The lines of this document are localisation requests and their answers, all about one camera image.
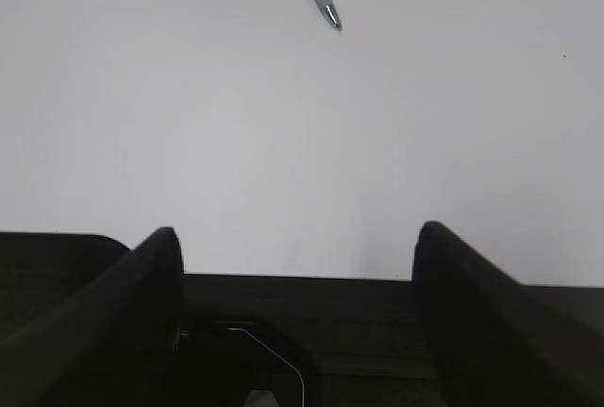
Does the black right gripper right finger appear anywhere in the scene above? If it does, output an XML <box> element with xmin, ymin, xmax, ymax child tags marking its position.
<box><xmin>411</xmin><ymin>221</ymin><xmax>603</xmax><ymax>406</ymax></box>

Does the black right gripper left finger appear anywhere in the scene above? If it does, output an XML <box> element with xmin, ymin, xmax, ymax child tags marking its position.
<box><xmin>1</xmin><ymin>228</ymin><xmax>184</xmax><ymax>406</ymax></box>

